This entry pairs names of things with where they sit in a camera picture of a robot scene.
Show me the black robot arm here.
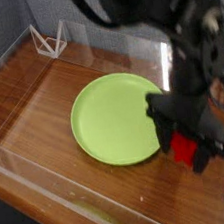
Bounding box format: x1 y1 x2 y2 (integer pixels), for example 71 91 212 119
71 0 224 174

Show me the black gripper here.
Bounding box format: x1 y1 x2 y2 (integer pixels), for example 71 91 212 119
145 93 224 174

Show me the red block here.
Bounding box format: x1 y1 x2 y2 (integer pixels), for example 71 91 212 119
170 132 198 167

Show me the green round plate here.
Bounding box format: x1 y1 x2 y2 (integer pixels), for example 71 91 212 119
70 73 161 166

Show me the clear acrylic enclosure wall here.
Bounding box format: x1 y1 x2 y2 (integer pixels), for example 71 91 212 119
0 0 224 224

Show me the clear acrylic corner bracket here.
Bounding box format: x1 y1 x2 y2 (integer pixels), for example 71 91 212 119
29 21 67 59

